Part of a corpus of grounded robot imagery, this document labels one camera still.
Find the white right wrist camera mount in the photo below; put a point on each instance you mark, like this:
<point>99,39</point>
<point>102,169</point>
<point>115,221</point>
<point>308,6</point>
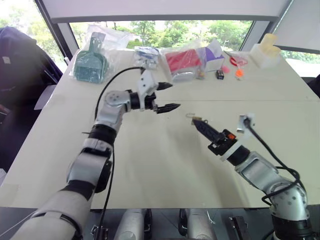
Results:
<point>243,138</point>

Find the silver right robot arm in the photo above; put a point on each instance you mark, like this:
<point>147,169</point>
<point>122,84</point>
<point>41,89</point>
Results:
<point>260,172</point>

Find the purple and white box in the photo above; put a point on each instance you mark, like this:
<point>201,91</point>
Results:
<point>212,58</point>

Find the orange tag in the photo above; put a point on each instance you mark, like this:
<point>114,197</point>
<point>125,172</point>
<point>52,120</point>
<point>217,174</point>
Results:
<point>239,73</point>

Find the red scissors in bag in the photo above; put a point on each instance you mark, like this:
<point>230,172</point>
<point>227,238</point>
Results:
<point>235,60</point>

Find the small black box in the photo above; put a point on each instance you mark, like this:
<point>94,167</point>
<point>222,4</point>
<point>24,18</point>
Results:
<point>220,74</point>

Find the blue and white packet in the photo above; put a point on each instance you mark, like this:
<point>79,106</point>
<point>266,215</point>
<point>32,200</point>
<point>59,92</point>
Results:
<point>146,56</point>

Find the white plastic container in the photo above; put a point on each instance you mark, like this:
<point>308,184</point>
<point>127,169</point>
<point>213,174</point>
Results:
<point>265,60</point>

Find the dark object at window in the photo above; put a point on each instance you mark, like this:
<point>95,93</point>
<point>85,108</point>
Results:
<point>315,86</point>

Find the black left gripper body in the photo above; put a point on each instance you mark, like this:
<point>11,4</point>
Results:
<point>150,102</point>

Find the grey rounded robot leg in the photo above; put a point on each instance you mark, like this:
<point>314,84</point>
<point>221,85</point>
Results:
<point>200,225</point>
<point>131,225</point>

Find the grey flat panel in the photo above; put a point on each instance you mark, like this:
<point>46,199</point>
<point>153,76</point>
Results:
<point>46,97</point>

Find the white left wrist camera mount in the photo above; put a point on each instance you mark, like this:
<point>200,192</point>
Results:
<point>146,83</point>

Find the pink small item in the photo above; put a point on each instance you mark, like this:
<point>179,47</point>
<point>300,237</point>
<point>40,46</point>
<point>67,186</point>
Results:
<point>226,69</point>

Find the pale yellow cups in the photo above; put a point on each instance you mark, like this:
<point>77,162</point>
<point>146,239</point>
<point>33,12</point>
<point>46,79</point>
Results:
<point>271,43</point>

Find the red box in wrap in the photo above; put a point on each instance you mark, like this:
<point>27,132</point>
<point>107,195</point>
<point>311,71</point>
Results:
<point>182,61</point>

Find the dark office chair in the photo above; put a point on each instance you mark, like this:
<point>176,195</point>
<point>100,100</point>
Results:
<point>20,87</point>

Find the green plastic scoop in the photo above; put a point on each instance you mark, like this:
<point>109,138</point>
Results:
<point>90,65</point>

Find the green dustpan in plastic bag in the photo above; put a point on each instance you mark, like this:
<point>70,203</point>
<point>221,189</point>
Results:
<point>117,47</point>

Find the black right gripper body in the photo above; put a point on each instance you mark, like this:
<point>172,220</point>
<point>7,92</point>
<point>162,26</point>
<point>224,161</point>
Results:
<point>222,142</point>

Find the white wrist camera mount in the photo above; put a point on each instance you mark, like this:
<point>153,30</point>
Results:
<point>146,83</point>
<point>243,138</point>

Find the grey silver pouch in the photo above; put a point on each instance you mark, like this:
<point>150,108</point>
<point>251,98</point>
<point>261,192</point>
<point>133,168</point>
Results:
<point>183,76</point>

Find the black metal bracket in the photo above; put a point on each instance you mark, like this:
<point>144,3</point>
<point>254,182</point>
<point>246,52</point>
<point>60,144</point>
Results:
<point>100,232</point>
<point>238,226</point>

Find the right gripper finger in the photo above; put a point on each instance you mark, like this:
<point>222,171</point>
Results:
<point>207,135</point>
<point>210,127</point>

